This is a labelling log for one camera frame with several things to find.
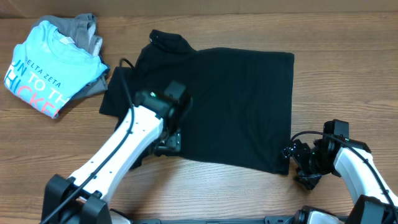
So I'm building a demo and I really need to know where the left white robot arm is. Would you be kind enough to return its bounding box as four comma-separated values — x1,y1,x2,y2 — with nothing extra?
41,90,193,224

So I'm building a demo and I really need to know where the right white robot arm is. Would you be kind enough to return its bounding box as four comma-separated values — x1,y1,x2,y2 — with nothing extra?
282,133,397,223

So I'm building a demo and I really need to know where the black t-shirt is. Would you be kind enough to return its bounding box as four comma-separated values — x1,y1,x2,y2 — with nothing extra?
99,30,295,175

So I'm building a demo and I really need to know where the light blue printed t-shirt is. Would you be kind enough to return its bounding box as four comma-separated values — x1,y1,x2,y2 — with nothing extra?
4,21,108,119

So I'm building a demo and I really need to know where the grey folded t-shirt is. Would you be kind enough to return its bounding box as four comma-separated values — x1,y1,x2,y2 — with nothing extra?
31,13,110,100

